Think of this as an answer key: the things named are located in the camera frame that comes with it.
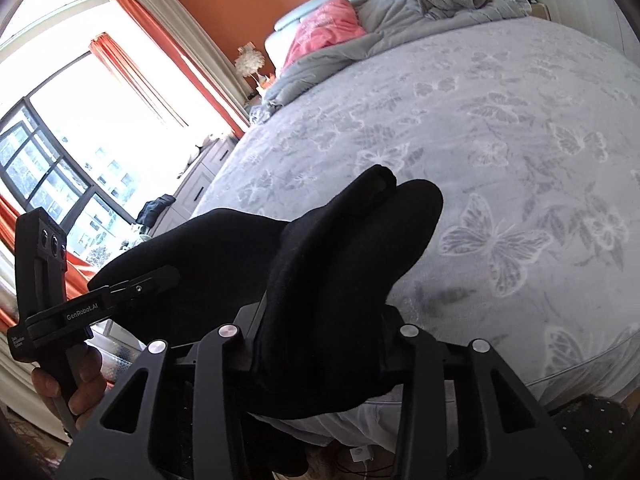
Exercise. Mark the black framed window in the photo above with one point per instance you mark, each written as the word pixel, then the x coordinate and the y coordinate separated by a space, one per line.
pixel 50 160

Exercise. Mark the white charger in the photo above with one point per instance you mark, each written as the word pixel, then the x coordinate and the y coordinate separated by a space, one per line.
pixel 360 456

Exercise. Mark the pink pillow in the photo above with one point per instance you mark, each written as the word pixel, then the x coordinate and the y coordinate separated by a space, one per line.
pixel 320 30

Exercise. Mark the white table lamp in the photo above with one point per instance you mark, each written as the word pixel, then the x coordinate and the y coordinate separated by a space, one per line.
pixel 249 62

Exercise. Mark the white sheer curtain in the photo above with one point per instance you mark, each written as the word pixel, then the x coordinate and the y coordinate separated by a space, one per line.
pixel 175 25

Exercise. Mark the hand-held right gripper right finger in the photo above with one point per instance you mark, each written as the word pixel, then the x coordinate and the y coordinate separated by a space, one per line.
pixel 401 345

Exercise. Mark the white cloth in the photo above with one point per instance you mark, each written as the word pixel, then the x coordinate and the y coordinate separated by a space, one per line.
pixel 200 152

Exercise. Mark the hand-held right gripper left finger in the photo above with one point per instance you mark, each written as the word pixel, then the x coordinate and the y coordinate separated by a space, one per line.
pixel 250 325

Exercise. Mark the white window seat cabinet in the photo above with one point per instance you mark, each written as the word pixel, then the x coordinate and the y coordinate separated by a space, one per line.
pixel 200 180

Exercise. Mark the grey butterfly bed blanket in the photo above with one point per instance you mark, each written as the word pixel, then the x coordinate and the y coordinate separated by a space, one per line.
pixel 500 160

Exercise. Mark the grey duvet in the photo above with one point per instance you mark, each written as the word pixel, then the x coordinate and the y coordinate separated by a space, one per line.
pixel 400 25

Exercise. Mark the light blue bed headboard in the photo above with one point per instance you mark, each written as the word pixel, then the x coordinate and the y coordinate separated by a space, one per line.
pixel 290 22

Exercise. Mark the person's left hand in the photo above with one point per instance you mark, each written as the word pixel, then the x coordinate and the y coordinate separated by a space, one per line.
pixel 85 375

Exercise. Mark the black pants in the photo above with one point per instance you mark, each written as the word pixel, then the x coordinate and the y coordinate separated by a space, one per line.
pixel 325 260

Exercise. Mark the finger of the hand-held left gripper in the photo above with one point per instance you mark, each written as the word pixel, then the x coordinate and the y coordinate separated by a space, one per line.
pixel 145 280

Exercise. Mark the dark blue garment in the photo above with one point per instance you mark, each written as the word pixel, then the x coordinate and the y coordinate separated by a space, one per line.
pixel 155 210

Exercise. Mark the dark dotted rug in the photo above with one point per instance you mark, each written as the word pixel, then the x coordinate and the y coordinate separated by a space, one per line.
pixel 590 425

